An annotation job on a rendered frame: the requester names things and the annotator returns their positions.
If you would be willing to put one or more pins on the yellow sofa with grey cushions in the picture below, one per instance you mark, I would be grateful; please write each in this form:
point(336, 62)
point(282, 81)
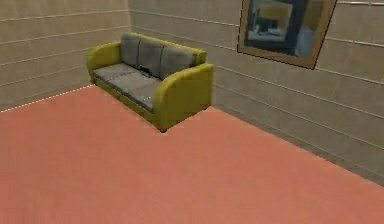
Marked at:
point(181, 96)

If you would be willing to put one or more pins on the framed blue wall picture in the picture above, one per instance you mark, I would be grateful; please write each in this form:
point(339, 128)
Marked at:
point(283, 30)

